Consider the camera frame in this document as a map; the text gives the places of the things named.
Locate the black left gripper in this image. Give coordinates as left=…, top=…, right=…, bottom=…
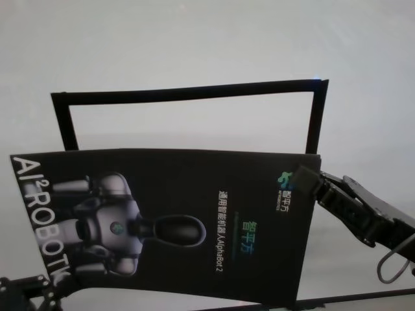
left=0, top=274, right=71, bottom=311

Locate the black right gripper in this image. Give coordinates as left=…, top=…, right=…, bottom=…
left=292, top=165, right=415, bottom=260

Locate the black robot poster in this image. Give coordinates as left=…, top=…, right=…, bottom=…
left=8, top=147, right=322, bottom=308

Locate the grey right gripper cable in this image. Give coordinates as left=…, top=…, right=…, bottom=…
left=376, top=246, right=414, bottom=284

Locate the black rectangular frame outline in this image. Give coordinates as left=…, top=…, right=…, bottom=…
left=51, top=78, right=329, bottom=106

